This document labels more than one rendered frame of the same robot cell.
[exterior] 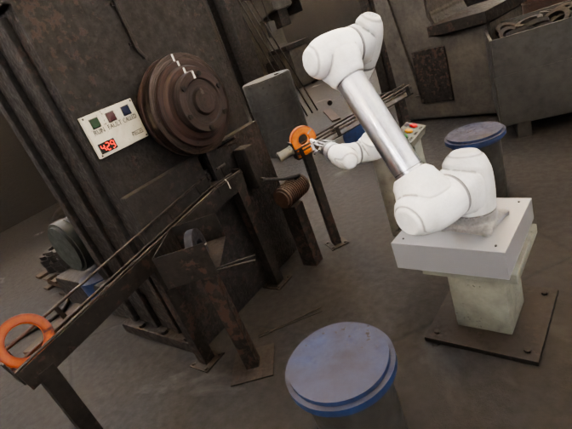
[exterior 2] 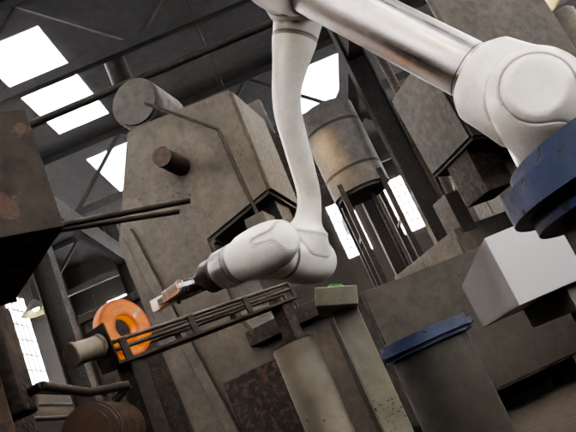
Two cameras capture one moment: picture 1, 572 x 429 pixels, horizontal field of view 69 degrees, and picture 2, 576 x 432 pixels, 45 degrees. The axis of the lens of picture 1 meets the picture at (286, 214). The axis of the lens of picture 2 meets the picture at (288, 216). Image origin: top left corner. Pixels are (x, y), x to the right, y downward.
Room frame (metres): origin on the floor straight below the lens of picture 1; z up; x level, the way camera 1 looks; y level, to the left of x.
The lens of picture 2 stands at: (0.76, 0.61, 0.32)
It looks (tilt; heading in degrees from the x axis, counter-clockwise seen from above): 16 degrees up; 315
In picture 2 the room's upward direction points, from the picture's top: 24 degrees counter-clockwise
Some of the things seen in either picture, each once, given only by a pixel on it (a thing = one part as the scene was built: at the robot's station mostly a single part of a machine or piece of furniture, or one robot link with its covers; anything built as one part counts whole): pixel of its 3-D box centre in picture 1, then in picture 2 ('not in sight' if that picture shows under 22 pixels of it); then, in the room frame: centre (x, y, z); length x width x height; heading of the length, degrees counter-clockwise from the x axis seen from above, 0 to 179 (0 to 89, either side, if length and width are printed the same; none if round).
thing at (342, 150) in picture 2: not in sight; (385, 239); (6.98, -7.36, 2.25); 0.92 x 0.92 x 4.50
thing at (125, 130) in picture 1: (115, 128); not in sight; (1.90, 0.56, 1.15); 0.26 x 0.02 x 0.18; 136
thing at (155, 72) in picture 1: (188, 105); not in sight; (2.07, 0.25, 1.11); 0.47 x 0.06 x 0.47; 136
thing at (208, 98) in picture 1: (202, 101); not in sight; (2.01, 0.18, 1.11); 0.28 x 0.06 x 0.28; 136
